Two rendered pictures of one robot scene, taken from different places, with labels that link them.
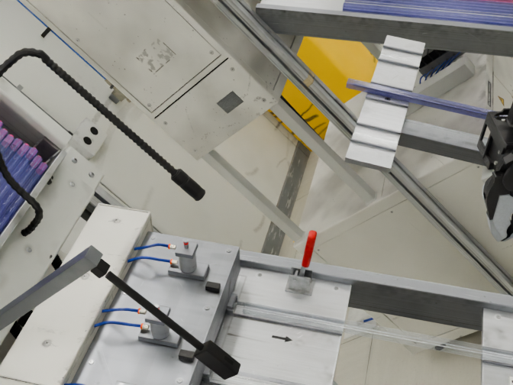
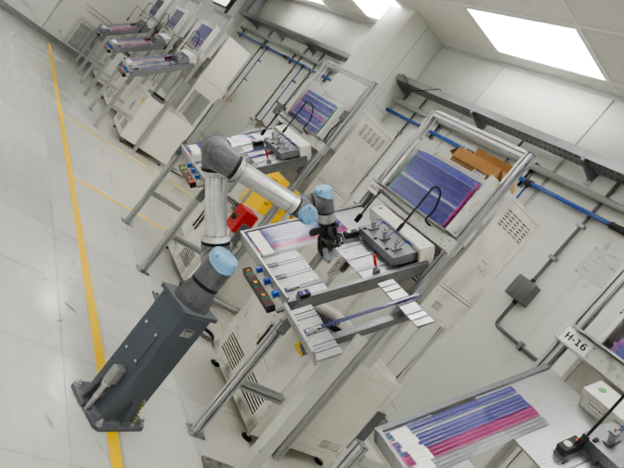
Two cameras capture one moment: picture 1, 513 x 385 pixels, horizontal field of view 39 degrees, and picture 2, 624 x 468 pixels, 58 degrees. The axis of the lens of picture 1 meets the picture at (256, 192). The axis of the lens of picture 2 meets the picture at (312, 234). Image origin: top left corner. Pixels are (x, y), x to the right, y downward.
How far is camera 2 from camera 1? 2.84 m
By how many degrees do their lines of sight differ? 101
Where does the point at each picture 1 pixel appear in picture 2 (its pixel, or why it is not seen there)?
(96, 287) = (406, 234)
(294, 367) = (358, 260)
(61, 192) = (439, 235)
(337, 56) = not seen: outside the picture
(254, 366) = (367, 257)
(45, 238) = (427, 230)
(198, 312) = (383, 244)
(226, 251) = (394, 255)
